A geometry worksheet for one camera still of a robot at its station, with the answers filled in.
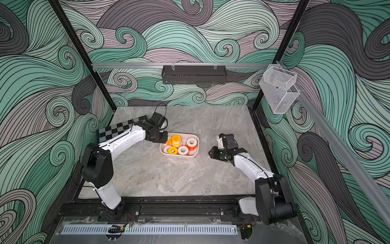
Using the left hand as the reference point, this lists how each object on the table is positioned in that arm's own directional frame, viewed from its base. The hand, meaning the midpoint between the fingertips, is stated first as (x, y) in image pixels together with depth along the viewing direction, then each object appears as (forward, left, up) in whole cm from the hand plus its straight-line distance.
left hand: (165, 137), depth 90 cm
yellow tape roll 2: (+1, -6, -5) cm, 8 cm away
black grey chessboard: (+8, +40, -7) cm, 41 cm away
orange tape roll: (0, -16, -7) cm, 17 cm away
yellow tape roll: (-5, -4, -8) cm, 10 cm away
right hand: (-8, -29, -5) cm, 31 cm away
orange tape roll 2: (-5, -11, -7) cm, 14 cm away
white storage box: (+6, -11, -8) cm, 15 cm away
